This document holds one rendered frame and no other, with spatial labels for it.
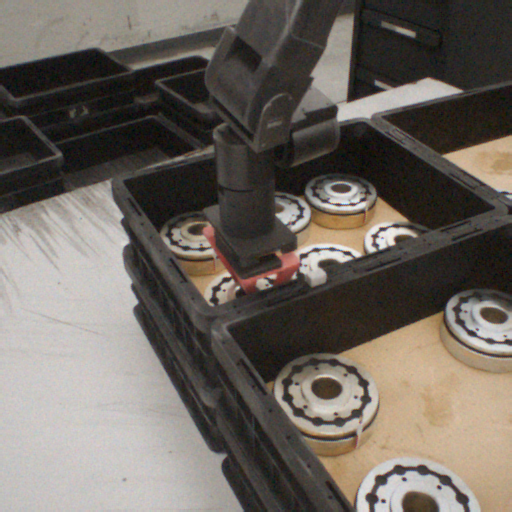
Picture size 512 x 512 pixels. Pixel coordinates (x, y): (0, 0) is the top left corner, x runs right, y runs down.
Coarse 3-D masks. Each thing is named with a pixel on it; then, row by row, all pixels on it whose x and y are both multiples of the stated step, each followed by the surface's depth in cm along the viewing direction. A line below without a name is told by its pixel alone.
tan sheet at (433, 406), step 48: (384, 336) 71; (432, 336) 71; (384, 384) 65; (432, 384) 65; (480, 384) 65; (384, 432) 61; (432, 432) 61; (480, 432) 61; (336, 480) 56; (480, 480) 56
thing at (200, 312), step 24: (360, 120) 93; (408, 144) 87; (168, 168) 82; (432, 168) 82; (120, 192) 77; (480, 192) 77; (144, 216) 73; (480, 216) 73; (144, 240) 71; (408, 240) 69; (432, 240) 69; (168, 264) 65; (360, 264) 65; (192, 288) 62; (288, 288) 62; (192, 312) 61; (216, 312) 60
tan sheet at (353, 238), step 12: (384, 204) 93; (384, 216) 91; (396, 216) 91; (312, 228) 88; (324, 228) 88; (360, 228) 88; (312, 240) 86; (324, 240) 86; (336, 240) 86; (348, 240) 86; (360, 240) 86; (276, 252) 84; (360, 252) 84; (192, 276) 80; (204, 276) 80; (216, 276) 80; (204, 288) 78
